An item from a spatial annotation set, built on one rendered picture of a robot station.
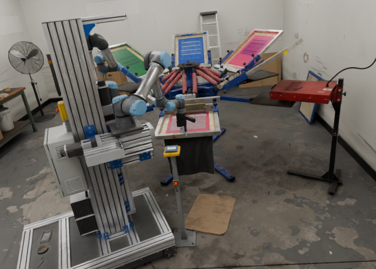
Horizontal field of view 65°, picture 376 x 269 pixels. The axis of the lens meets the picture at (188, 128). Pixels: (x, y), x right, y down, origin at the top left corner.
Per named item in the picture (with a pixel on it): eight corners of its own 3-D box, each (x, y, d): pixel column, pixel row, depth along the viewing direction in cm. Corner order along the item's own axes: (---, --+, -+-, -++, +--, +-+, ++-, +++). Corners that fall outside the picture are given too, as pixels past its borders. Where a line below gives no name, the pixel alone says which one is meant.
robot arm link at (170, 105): (161, 111, 242) (170, 106, 250) (172, 112, 235) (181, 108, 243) (160, 101, 239) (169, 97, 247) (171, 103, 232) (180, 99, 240)
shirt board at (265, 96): (300, 101, 339) (300, 94, 336) (291, 113, 309) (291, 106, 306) (200, 92, 409) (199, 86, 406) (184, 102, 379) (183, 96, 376)
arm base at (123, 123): (117, 131, 212) (114, 118, 208) (113, 124, 225) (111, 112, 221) (137, 126, 217) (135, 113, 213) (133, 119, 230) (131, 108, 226)
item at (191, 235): (195, 246, 271) (184, 155, 233) (172, 247, 273) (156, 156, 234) (196, 229, 291) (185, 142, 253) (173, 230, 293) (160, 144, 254)
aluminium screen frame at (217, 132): (220, 135, 255) (220, 131, 254) (154, 140, 260) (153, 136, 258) (216, 105, 328) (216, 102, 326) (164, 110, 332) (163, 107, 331)
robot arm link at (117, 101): (123, 109, 225) (120, 92, 219) (136, 112, 217) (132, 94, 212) (111, 114, 216) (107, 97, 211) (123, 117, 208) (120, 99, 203)
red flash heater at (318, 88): (339, 91, 316) (340, 80, 311) (332, 106, 281) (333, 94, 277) (281, 88, 348) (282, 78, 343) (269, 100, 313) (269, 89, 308)
